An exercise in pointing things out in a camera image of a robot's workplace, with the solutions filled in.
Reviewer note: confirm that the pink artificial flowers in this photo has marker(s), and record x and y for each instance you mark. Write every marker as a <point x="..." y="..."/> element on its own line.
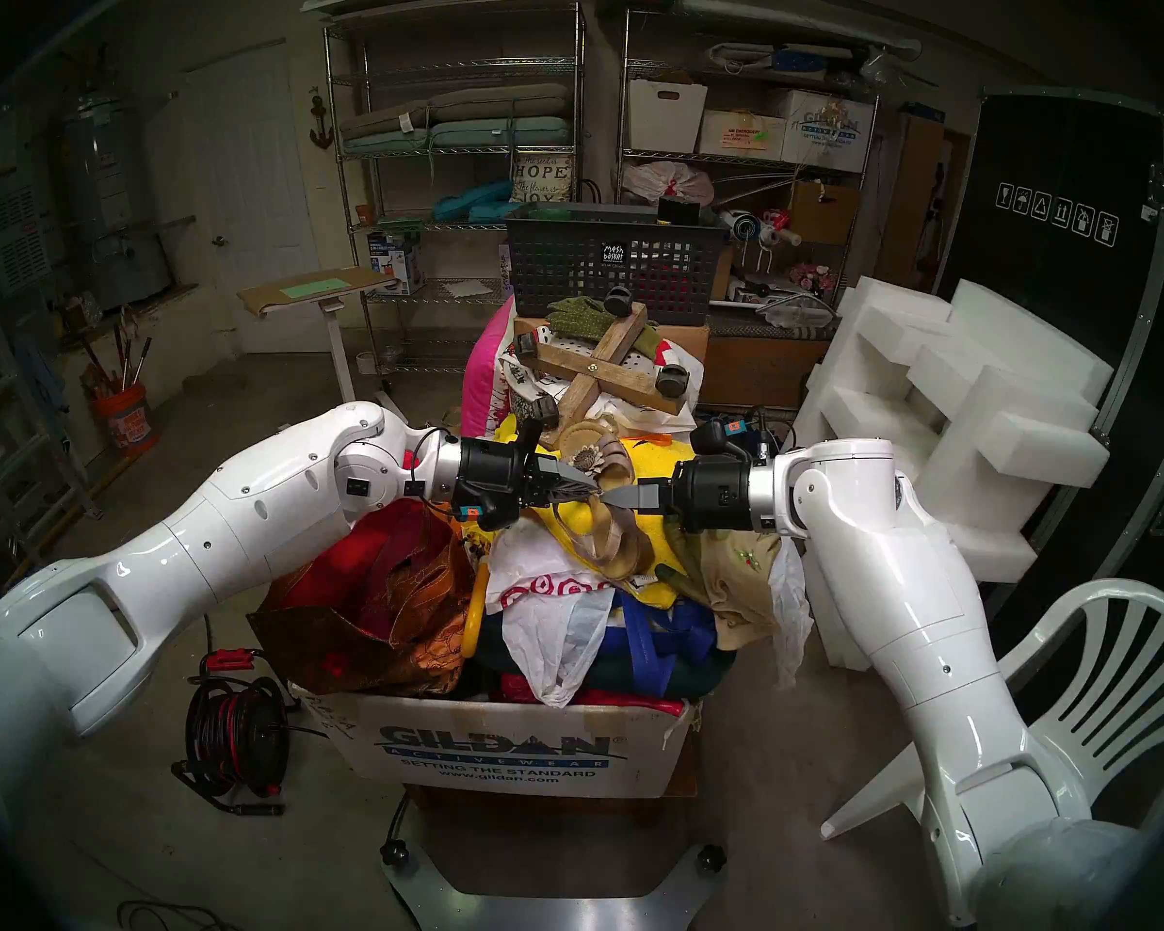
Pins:
<point x="815" y="277"/>

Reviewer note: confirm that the white foam packing insert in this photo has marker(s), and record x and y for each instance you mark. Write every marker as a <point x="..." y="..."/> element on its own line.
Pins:
<point x="980" y="396"/>

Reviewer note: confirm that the grey water heater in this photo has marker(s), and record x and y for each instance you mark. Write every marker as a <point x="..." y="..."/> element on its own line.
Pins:
<point x="107" y="192"/>

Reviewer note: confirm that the white plastic pipe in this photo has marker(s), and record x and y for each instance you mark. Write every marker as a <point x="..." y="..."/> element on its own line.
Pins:
<point x="795" y="22"/>

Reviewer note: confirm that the pale green seat cushion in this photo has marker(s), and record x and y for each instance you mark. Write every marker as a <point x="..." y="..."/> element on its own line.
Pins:
<point x="504" y="132"/>

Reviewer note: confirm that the white red-print plastic bag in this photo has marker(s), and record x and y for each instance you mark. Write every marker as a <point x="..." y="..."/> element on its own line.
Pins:
<point x="553" y="638"/>

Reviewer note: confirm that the large Gildan cardboard box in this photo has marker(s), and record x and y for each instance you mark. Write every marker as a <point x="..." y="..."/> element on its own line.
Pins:
<point x="504" y="745"/>

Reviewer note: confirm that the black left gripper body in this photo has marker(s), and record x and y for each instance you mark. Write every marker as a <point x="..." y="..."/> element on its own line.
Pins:
<point x="500" y="473"/>

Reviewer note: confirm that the pink white plastic bag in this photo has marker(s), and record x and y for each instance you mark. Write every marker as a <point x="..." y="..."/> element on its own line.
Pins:
<point x="669" y="182"/>

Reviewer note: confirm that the teal cushion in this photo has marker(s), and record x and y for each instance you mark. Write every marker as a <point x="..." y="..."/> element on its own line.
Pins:
<point x="470" y="202"/>

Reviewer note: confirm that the brown wooden cabinet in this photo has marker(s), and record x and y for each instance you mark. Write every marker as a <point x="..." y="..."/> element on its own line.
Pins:
<point x="917" y="202"/>

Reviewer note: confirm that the orange plastic bucket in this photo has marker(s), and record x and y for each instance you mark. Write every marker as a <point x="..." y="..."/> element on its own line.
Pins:
<point x="126" y="420"/>

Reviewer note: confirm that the blue product box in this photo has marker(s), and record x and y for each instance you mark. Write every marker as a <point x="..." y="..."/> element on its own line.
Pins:
<point x="393" y="260"/>

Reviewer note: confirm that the tan flower sandal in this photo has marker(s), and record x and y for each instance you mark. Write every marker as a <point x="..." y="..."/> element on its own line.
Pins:
<point x="626" y="546"/>

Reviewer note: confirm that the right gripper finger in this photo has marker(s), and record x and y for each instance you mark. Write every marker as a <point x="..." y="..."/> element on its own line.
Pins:
<point x="645" y="492"/>
<point x="650" y="505"/>

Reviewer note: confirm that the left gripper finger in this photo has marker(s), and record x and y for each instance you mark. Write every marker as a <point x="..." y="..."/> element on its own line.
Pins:
<point x="563" y="494"/>
<point x="565" y="480"/>

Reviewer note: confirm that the olive seat cushion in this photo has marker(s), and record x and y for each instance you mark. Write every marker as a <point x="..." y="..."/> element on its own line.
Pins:
<point x="495" y="98"/>

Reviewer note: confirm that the black flight case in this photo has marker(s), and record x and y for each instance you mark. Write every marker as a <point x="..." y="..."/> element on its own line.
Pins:
<point x="1057" y="260"/>

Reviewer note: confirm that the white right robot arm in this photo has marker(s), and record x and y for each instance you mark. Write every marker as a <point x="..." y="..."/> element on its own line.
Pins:
<point x="931" y="628"/>

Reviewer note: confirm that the blue tote bag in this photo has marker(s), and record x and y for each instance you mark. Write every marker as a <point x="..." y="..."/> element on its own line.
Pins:
<point x="660" y="648"/>

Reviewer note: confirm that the tan green-fingered garden glove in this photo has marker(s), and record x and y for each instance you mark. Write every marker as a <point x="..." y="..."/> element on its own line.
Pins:
<point x="737" y="590"/>

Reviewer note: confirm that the adjustable overbed table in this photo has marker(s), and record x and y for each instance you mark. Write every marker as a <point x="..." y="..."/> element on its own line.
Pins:
<point x="320" y="289"/>

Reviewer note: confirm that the green knit glove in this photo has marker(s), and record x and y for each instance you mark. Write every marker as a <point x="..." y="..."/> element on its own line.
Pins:
<point x="577" y="318"/>

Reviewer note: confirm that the white storage bin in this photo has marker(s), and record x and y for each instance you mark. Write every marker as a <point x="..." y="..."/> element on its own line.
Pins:
<point x="664" y="119"/>

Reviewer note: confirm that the wooden cross caster dolly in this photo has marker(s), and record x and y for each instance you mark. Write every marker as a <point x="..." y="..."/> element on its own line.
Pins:
<point x="592" y="367"/>

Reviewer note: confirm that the hope lettered sign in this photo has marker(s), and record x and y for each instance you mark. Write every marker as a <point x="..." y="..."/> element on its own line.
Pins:
<point x="541" y="177"/>

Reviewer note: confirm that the white orange-label cardboard box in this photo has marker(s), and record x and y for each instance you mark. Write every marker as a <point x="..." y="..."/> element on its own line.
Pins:
<point x="737" y="134"/>

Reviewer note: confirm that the white hanging cloth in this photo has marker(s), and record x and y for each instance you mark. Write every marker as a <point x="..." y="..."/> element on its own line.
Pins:
<point x="793" y="628"/>

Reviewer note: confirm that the yellow towel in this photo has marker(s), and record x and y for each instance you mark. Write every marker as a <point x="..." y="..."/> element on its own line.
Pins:
<point x="664" y="459"/>

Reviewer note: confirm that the small brown cardboard box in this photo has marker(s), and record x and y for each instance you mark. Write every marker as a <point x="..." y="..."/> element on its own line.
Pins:
<point x="824" y="211"/>

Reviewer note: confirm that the pink pillow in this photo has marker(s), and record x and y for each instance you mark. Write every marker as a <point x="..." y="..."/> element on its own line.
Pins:
<point x="490" y="357"/>

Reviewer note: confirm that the anchor wall decoration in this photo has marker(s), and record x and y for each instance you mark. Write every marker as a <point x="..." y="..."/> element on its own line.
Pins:
<point x="321" y="124"/>

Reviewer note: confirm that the red gold fabric bag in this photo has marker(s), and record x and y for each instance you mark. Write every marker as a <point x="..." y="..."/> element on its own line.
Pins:
<point x="369" y="599"/>

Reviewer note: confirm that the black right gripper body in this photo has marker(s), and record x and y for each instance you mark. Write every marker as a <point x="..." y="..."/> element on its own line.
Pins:
<point x="713" y="493"/>

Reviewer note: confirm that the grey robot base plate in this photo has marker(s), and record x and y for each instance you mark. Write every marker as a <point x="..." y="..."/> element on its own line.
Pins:
<point x="543" y="910"/>

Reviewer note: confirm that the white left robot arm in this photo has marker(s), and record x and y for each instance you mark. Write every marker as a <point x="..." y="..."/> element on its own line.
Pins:
<point x="233" y="522"/>

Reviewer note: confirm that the small Gildan cardboard box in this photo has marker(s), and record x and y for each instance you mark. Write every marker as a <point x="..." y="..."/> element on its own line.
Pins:
<point x="829" y="134"/>

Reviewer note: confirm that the white panel door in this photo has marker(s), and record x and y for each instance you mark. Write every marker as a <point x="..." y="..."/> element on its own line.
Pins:
<point x="252" y="192"/>

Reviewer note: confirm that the white plastic chair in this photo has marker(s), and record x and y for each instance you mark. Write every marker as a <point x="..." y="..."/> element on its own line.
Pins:
<point x="1125" y="687"/>

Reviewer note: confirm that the dark plastic mesh basket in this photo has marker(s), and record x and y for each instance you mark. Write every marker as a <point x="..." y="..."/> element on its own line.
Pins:
<point x="563" y="270"/>

